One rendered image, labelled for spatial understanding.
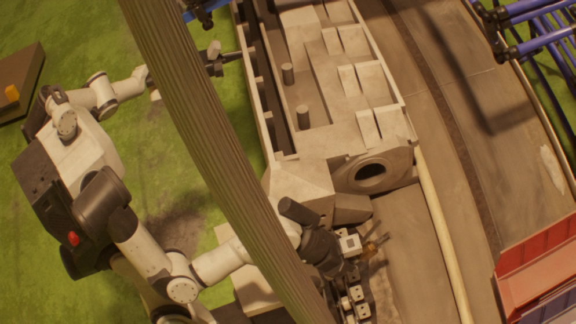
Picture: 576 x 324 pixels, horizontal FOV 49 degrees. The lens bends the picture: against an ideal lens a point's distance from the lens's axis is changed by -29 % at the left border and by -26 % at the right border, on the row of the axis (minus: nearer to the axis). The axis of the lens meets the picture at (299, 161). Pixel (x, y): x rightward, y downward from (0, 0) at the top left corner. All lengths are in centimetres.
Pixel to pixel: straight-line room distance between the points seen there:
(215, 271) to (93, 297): 164
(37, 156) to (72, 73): 267
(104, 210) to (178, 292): 28
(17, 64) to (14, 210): 113
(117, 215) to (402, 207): 85
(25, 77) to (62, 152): 271
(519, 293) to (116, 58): 294
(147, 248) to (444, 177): 88
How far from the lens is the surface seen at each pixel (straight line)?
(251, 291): 207
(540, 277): 198
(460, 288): 195
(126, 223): 164
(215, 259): 176
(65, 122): 169
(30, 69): 451
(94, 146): 171
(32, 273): 365
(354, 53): 231
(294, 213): 173
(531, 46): 187
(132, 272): 205
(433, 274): 202
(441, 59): 248
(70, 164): 171
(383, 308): 201
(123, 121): 385
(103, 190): 161
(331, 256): 183
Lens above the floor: 251
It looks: 49 degrees down
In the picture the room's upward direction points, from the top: 23 degrees counter-clockwise
